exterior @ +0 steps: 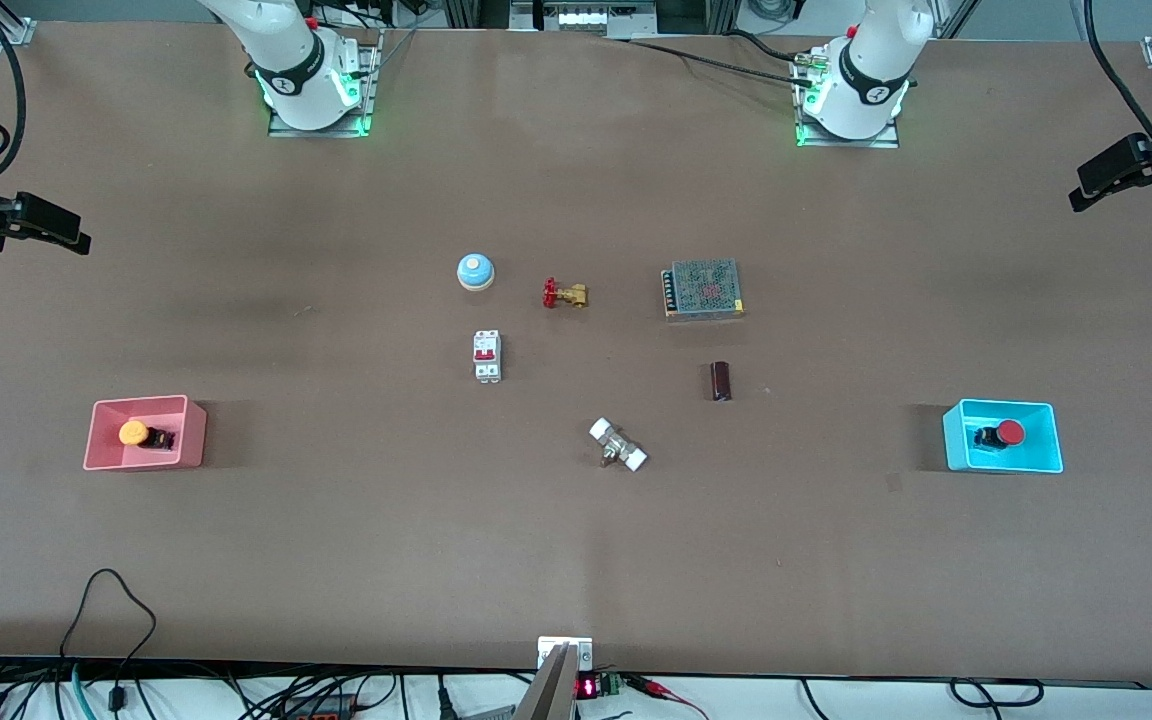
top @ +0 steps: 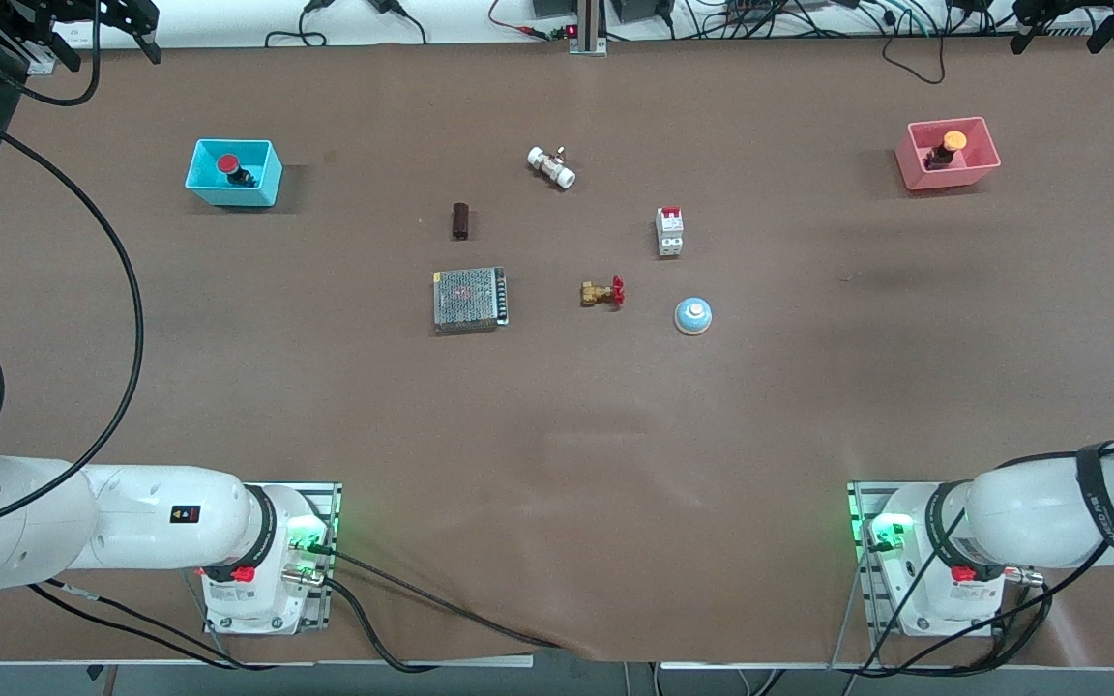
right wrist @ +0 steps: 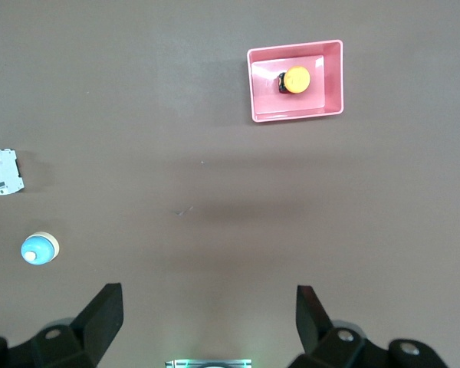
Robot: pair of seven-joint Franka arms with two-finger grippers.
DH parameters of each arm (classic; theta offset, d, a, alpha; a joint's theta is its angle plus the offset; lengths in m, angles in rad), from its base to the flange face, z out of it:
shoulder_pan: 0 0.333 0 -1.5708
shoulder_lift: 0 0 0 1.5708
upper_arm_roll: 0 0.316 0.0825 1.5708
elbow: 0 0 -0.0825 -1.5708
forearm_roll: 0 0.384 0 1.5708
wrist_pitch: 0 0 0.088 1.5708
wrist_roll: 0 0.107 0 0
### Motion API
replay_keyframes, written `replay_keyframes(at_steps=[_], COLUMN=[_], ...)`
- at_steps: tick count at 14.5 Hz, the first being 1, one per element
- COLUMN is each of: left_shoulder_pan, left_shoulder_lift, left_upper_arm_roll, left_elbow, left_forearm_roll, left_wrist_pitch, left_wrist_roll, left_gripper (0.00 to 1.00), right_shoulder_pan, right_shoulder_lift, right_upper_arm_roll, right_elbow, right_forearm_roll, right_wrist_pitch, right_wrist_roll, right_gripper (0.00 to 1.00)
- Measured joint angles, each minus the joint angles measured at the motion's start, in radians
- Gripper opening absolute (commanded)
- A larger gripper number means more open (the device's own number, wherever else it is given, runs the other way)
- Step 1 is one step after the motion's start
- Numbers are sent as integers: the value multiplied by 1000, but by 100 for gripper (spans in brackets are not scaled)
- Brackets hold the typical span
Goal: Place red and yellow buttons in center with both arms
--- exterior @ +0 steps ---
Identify black coiled cable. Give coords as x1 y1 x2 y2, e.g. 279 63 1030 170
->
949 677 1045 709

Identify yellow push button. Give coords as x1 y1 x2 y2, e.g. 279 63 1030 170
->
118 419 178 452

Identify red push button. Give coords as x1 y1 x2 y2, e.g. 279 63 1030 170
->
972 419 1026 451

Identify grey metal bar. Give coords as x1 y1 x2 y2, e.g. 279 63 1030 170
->
514 643 578 720

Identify black base power cable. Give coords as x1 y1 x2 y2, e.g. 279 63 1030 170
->
616 30 822 89

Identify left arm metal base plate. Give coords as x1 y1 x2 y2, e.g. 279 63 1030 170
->
794 45 902 149

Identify white electronics box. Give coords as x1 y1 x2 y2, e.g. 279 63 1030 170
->
511 0 659 39

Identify red clip lead wire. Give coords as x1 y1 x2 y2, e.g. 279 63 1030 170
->
626 675 709 720

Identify cyan plastic bin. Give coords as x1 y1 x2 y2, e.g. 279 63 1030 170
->
942 398 1065 474

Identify thin black looped cable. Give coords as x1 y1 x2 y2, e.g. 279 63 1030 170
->
58 568 159 713

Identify pink plastic bin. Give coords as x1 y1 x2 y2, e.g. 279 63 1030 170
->
83 394 208 471

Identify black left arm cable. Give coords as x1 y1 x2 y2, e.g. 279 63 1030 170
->
1084 0 1152 151

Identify white capped metal fitting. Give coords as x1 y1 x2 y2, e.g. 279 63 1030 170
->
588 417 649 474

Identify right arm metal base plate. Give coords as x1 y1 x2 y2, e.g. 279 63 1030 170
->
268 30 382 139

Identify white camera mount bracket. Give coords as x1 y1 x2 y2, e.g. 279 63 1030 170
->
536 636 595 673

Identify metal mesh power supply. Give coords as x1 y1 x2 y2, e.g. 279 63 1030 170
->
661 259 745 321

